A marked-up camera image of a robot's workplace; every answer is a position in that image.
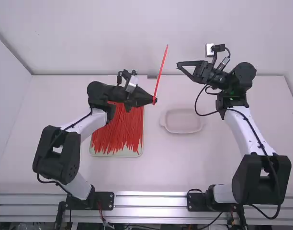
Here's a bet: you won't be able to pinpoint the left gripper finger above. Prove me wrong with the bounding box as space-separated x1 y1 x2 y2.
134 87 159 107

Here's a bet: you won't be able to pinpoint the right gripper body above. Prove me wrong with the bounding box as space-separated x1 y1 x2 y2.
200 60 235 90

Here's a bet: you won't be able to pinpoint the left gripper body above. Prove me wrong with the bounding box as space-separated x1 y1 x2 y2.
105 85 141 113

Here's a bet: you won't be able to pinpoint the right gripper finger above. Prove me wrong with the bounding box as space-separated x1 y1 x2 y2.
176 61 202 83

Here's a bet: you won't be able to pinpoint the orange cable tie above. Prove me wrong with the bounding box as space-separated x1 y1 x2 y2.
152 44 169 105

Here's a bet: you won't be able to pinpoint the white dish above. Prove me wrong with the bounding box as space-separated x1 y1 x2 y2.
159 108 207 134

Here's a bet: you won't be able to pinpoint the pale tray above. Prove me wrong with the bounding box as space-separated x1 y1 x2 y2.
89 105 145 158

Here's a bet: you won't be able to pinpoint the silver rails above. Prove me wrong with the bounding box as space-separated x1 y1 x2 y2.
0 191 293 225

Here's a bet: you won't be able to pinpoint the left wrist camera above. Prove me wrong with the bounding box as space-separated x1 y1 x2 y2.
124 75 139 93

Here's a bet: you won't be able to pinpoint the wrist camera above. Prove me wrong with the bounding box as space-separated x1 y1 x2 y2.
124 75 139 93
204 43 216 58

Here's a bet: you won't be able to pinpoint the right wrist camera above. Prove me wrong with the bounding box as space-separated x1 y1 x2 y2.
204 43 216 58

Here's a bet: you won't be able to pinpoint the black cable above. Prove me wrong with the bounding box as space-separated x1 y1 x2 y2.
250 153 282 220
194 83 225 117
35 172 67 193

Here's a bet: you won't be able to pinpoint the row of orange cable ties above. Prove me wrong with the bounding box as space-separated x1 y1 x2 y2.
91 101 145 155

